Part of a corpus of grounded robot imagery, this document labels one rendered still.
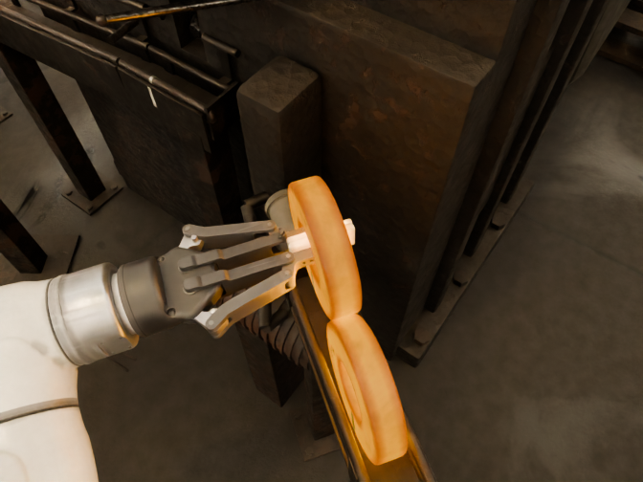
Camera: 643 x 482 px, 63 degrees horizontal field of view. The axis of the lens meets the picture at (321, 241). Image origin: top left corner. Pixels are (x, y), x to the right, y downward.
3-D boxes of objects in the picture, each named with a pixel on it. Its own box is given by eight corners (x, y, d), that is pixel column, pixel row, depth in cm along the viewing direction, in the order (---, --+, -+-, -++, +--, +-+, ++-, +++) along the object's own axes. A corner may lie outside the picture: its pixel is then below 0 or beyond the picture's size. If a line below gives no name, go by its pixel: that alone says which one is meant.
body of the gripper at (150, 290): (135, 284, 57) (217, 258, 59) (146, 354, 53) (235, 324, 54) (108, 249, 51) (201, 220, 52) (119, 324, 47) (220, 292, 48)
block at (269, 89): (290, 162, 94) (281, 47, 74) (326, 182, 91) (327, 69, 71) (251, 200, 89) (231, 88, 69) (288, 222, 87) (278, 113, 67)
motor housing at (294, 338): (276, 346, 134) (253, 227, 89) (346, 397, 127) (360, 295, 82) (242, 386, 128) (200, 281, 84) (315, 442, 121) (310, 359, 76)
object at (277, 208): (305, 211, 79) (302, 183, 74) (324, 256, 73) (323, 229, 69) (267, 222, 78) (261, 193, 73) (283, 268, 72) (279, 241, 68)
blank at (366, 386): (346, 283, 58) (318, 292, 57) (408, 391, 45) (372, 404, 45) (358, 375, 67) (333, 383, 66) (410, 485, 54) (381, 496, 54)
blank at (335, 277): (309, 143, 55) (278, 152, 55) (363, 253, 46) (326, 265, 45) (321, 236, 67) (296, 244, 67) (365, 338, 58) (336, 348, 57)
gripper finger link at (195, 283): (181, 278, 51) (183, 291, 50) (291, 246, 52) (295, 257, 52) (191, 296, 54) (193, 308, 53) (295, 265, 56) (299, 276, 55)
